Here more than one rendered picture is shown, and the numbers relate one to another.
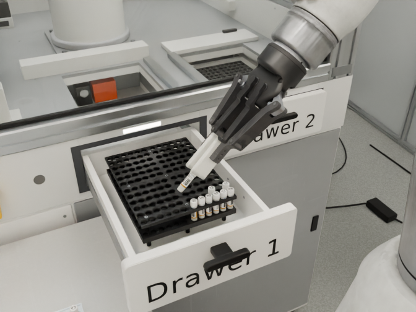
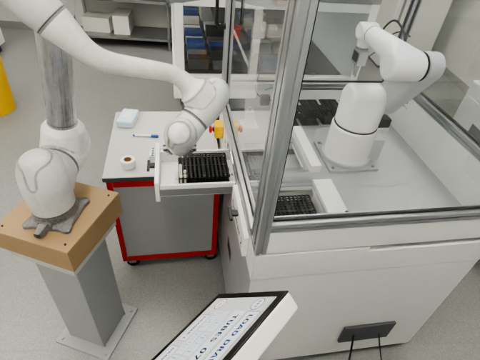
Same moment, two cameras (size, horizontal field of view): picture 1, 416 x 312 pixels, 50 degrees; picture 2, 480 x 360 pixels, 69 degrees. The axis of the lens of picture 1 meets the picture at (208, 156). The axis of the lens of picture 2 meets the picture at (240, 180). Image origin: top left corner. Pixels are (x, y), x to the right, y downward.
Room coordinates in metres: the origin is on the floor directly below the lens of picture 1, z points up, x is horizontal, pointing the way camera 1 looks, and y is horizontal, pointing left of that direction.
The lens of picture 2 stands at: (1.13, -1.09, 1.89)
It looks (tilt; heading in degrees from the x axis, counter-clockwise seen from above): 40 degrees down; 103
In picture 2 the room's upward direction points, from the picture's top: 6 degrees clockwise
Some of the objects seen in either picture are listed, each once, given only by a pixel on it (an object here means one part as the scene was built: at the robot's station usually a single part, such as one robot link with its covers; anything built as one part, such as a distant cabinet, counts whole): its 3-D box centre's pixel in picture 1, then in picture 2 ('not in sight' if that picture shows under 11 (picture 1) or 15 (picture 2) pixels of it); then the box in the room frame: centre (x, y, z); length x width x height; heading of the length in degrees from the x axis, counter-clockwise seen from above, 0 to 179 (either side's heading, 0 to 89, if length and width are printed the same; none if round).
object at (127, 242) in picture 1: (166, 188); (204, 171); (0.68, 0.08, 0.86); 0.40 x 0.26 x 0.06; 26
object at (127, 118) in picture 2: not in sight; (128, 118); (0.06, 0.45, 0.78); 0.15 x 0.10 x 0.04; 104
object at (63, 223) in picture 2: not in sight; (53, 212); (0.27, -0.40, 0.90); 0.22 x 0.18 x 0.06; 101
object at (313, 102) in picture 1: (272, 122); (239, 218); (0.92, -0.15, 0.87); 0.29 x 0.02 x 0.11; 116
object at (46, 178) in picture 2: not in sight; (45, 178); (0.26, -0.37, 1.03); 0.18 x 0.16 x 0.22; 108
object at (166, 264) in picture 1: (215, 257); (158, 171); (0.50, -0.01, 0.87); 0.29 x 0.02 x 0.11; 116
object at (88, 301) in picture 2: not in sight; (84, 286); (0.27, -0.38, 0.38); 0.30 x 0.30 x 0.76; 0
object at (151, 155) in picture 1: (167, 189); (203, 170); (0.68, 0.08, 0.87); 0.22 x 0.18 x 0.06; 26
